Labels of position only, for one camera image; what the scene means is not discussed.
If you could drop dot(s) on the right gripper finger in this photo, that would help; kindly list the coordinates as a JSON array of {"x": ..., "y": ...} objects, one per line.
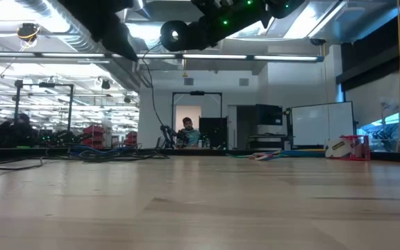
[{"x": 205, "y": 33}]

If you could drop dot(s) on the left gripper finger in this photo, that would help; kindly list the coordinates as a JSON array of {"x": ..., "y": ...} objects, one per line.
[{"x": 120, "y": 41}]

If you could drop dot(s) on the black plastic spool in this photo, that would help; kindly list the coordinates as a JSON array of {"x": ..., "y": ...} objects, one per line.
[{"x": 167, "y": 45}]

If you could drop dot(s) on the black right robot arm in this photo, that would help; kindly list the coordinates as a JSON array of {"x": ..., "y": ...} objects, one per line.
[{"x": 285, "y": 7}]

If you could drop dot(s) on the black ceiling spotlight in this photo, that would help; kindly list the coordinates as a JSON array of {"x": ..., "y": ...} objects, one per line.
[
  {"x": 105, "y": 84},
  {"x": 127, "y": 99}
]

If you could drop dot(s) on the long ceiling light bar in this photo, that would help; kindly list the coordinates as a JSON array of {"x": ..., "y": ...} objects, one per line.
[{"x": 71, "y": 55}]

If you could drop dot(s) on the red storage bins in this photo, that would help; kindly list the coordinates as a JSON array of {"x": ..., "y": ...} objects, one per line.
[
  {"x": 131, "y": 137},
  {"x": 94, "y": 135}
]

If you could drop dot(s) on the person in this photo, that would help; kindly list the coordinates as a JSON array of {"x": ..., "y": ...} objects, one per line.
[
  {"x": 190, "y": 133},
  {"x": 23, "y": 130}
]

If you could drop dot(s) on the black equipment cart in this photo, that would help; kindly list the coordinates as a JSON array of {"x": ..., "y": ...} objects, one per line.
[{"x": 268, "y": 116}]

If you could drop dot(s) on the white whiteboard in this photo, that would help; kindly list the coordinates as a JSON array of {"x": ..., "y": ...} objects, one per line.
[{"x": 321, "y": 123}]

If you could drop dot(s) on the red tape dispenser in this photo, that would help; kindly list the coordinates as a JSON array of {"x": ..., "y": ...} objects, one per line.
[{"x": 346, "y": 147}]

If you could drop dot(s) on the silver ventilation duct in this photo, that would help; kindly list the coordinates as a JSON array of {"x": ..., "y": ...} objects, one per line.
[{"x": 75, "y": 34}]

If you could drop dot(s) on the black gantry frame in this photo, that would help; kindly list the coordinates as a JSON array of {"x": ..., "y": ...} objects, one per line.
[
  {"x": 197, "y": 93},
  {"x": 17, "y": 104}
]

